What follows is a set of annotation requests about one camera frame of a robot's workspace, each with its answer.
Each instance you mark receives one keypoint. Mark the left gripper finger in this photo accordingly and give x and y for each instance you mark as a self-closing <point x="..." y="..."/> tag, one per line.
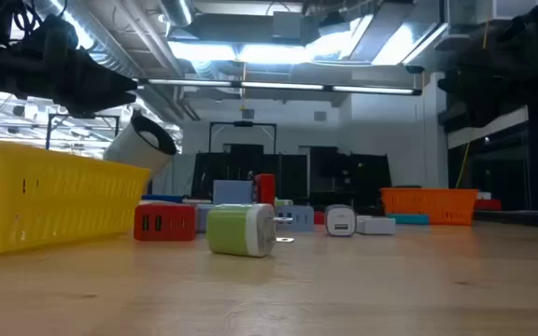
<point x="110" y="80"/>
<point x="101" y="102"/>

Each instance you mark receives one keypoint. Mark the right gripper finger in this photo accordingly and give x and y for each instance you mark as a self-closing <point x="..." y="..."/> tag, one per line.
<point x="453" y="85"/>
<point x="479" y="113"/>

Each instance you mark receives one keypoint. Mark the yellow plastic basket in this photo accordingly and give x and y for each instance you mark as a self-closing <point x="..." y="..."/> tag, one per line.
<point x="63" y="210"/>

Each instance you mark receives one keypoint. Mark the red dual USB charger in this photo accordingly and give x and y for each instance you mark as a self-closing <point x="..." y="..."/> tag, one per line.
<point x="175" y="224"/>

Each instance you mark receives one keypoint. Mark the white rectangular case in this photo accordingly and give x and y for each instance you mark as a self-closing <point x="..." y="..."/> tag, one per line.
<point x="376" y="226"/>

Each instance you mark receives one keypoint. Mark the light blue wall charger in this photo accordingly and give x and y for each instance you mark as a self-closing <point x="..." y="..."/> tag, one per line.
<point x="292" y="227"/>
<point x="202" y="217"/>
<point x="231" y="192"/>

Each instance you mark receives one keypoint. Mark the white USB wall charger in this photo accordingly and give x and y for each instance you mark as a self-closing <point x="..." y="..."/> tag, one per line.
<point x="340" y="212"/>

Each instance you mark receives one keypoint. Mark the green white wall charger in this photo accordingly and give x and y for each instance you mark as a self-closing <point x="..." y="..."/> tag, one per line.
<point x="284" y="202"/>
<point x="231" y="231"/>

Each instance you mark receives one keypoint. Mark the red slim rectangular block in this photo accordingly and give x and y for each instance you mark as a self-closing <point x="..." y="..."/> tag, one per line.
<point x="265" y="189"/>

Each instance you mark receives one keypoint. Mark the small white background box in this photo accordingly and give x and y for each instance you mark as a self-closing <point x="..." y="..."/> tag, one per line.
<point x="484" y="196"/>

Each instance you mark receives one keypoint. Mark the red background box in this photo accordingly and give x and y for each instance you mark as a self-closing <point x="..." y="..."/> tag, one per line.
<point x="488" y="205"/>

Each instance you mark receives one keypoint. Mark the grey cloth cover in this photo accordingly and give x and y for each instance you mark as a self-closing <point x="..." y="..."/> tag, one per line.
<point x="178" y="175"/>

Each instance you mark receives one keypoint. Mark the orange plastic basket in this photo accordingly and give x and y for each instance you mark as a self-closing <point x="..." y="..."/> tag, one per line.
<point x="428" y="207"/>

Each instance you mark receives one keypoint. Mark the teal rectangular case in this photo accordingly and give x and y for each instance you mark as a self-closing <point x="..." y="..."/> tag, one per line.
<point x="411" y="219"/>

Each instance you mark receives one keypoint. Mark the black equipment station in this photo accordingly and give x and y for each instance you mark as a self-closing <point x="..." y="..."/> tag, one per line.
<point x="344" y="177"/>

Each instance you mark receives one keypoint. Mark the long linear light bar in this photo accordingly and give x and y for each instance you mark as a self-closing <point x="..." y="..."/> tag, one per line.
<point x="278" y="86"/>

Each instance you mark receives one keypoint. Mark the black ceiling camera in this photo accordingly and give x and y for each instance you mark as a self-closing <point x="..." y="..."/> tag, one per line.
<point x="414" y="69"/>

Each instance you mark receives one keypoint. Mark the round silver air duct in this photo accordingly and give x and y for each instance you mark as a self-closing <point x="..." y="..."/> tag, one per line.
<point x="178" y="11"/>

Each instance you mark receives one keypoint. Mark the black aluminium table frame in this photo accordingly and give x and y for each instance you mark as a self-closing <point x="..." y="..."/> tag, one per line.
<point x="521" y="218"/>

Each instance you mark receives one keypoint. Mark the grey wall vent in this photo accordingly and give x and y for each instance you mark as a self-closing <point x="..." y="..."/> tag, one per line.
<point x="248" y="113"/>
<point x="319" y="116"/>

